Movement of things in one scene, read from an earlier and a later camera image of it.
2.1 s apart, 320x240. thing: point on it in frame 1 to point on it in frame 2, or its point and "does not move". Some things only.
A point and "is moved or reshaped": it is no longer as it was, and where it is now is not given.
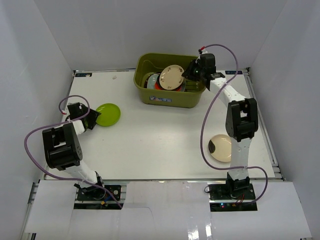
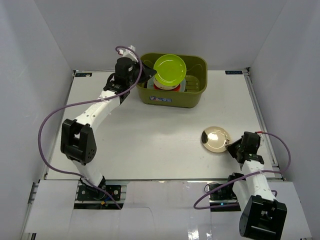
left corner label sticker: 83,74 does not move
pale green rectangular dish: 151,80 does not move
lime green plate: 110,114 to 171,69
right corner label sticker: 234,72 does not move
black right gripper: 188,73 to 231,148
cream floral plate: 171,77 to 162,86
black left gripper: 90,119 to 139,72
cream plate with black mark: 220,147 is moved or reshaped
